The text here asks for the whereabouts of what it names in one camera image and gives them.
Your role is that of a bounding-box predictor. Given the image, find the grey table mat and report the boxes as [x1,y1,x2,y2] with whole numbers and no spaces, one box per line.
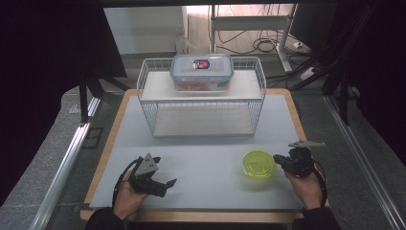
[89,93,316,213]

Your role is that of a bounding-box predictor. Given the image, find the black metal stand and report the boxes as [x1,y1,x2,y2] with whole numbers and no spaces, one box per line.
[289,5,378,127]
[78,67,130,125]

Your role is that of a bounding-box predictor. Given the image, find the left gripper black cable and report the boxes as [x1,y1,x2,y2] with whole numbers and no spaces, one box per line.
[111,157,142,210]

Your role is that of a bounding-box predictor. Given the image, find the white wire shelf rack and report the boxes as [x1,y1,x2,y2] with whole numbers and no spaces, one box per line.
[136,56,268,139]

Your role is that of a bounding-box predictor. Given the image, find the white power strip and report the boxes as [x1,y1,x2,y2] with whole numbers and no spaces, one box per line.
[300,66,319,81]

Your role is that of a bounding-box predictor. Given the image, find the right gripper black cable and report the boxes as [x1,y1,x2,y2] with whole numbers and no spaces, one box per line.
[312,159,328,208]

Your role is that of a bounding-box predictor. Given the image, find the white cabinet panel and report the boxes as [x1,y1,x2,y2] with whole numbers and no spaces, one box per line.
[102,6,188,56]

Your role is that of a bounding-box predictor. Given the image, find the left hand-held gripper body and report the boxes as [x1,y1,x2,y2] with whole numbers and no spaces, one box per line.
[128,152,168,198]

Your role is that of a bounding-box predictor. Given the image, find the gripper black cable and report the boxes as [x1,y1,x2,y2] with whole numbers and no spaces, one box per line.
[111,157,142,210]
[312,159,328,208]

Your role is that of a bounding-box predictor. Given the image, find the green round container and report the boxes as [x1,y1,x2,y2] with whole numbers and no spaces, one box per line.
[241,149,278,181]

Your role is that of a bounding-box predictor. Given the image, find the aluminium rail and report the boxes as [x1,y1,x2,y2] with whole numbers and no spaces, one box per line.
[323,95,406,230]
[29,97,102,230]

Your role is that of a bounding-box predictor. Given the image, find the black floor cables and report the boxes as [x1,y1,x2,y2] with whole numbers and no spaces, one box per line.
[215,29,290,56]

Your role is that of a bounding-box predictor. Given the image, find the clear rectangular food container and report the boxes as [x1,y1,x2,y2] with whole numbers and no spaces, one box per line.
[169,53,236,93]

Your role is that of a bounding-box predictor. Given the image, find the person's left hand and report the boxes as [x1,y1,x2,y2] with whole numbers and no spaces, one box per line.
[112,170,149,221]

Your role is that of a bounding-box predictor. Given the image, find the person's right hand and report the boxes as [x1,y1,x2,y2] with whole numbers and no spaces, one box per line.
[283,168,325,211]

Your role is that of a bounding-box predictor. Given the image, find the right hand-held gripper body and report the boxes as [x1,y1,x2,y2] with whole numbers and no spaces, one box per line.
[281,140,327,178]

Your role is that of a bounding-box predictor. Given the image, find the white desk frame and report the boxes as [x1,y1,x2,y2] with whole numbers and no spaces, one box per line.
[208,3,299,74]

